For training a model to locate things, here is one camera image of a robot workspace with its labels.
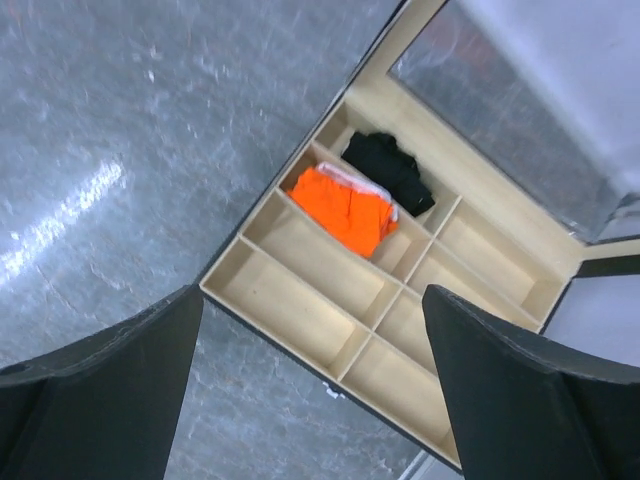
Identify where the black compartment storage box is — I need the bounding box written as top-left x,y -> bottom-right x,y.
200,1 -> 639,473

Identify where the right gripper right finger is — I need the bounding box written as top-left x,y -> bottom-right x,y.
422,284 -> 639,479

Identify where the orange boxer underwear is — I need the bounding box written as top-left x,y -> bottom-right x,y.
286,161 -> 399,258

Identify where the black rolled underwear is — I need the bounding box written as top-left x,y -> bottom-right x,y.
341,131 -> 436,217

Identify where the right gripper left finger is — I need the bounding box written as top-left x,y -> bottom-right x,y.
1,284 -> 204,479

